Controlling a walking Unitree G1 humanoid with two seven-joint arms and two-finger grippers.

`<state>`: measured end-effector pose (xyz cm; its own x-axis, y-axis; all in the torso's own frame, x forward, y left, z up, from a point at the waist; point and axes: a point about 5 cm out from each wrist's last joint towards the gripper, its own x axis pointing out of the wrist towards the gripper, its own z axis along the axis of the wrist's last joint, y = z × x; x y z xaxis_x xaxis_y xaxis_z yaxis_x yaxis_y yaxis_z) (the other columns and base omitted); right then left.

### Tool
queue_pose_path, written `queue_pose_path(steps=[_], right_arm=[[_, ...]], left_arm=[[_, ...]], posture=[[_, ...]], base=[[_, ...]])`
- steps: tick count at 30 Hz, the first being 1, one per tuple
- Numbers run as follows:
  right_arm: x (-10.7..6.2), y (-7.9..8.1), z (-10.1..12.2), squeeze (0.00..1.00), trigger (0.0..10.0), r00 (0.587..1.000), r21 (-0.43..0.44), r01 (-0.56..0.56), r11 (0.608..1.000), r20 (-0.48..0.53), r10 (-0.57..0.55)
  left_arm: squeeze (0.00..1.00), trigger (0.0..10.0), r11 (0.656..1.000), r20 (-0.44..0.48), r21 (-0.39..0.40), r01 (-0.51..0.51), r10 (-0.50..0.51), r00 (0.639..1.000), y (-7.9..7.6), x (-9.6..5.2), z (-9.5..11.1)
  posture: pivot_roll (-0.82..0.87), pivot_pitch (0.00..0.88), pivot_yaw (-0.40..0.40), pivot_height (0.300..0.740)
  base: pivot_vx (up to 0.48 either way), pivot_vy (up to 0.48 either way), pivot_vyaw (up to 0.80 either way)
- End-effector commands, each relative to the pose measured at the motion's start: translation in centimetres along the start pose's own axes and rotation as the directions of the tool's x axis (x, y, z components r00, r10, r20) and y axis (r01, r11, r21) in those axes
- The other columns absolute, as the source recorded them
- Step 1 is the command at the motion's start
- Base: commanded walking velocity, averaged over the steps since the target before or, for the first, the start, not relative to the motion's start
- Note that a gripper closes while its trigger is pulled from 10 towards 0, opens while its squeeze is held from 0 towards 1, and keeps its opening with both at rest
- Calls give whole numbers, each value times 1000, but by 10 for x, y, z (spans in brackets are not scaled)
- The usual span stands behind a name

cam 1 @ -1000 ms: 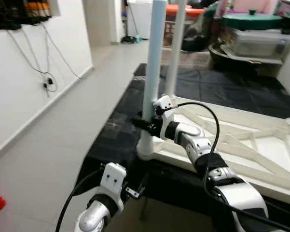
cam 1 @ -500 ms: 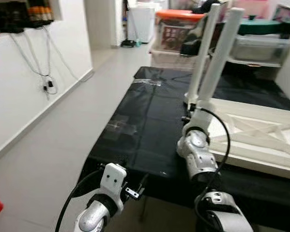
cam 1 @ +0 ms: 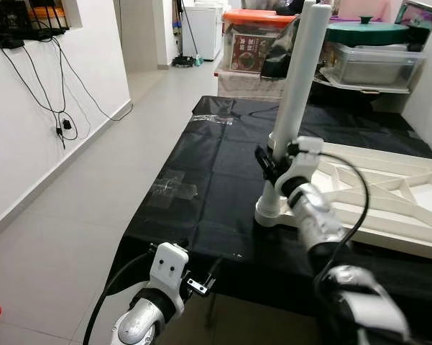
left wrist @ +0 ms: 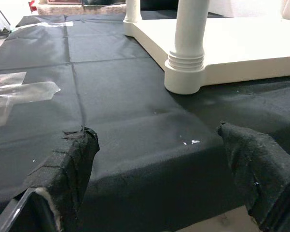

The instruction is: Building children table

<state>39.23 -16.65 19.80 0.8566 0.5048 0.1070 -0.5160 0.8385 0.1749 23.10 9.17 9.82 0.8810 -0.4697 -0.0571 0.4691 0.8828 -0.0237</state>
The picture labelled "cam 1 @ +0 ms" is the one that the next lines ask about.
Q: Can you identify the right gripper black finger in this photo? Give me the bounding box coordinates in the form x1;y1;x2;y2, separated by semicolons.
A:
254;145;275;182

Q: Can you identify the white plastic table leg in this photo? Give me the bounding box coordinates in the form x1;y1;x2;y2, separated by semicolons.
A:
254;1;333;228

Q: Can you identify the white plastic table top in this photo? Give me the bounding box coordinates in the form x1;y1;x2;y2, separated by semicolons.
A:
254;140;432;261

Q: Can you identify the black tablecloth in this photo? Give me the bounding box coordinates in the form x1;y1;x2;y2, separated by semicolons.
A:
104;96;432;342

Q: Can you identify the grey speckled ledge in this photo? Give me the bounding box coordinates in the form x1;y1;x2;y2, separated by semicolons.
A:
216;68;288;101

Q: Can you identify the black round pan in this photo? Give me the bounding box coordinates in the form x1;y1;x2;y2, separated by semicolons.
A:
308;72;418;112

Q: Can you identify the black plastic bag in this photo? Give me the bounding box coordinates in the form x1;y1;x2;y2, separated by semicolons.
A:
260;29;303;80

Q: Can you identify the clear box with orange lid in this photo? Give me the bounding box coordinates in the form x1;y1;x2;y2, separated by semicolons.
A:
223;9;297;74

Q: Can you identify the mop with black base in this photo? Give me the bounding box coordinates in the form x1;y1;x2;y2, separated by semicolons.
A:
171;0;203;69

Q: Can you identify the clear plastic container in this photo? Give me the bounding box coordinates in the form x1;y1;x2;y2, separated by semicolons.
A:
320;42;426;93

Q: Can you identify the white cabinet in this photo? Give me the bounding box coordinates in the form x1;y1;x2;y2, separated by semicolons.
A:
183;0;225;62

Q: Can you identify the green lid with knob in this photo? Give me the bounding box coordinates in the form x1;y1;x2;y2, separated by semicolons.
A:
323;16;412;47

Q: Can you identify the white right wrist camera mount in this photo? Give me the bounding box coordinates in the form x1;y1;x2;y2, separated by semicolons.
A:
279;137;324;196

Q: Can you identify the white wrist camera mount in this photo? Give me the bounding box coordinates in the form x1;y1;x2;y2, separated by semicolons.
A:
279;137;324;196
150;242;190;297

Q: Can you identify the grey metal table frame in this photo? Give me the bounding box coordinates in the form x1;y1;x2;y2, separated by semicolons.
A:
203;291;220;333

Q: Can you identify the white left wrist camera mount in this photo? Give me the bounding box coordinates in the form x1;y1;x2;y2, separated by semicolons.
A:
150;242;190;297

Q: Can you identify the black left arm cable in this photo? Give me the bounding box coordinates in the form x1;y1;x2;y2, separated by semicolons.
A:
83;250;159;345

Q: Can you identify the black wall cable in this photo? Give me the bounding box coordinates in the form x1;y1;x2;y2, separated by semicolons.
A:
0;43;80;150
54;37;134;123

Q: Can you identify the black wire basket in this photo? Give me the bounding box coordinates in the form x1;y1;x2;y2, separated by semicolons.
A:
0;0;71;50

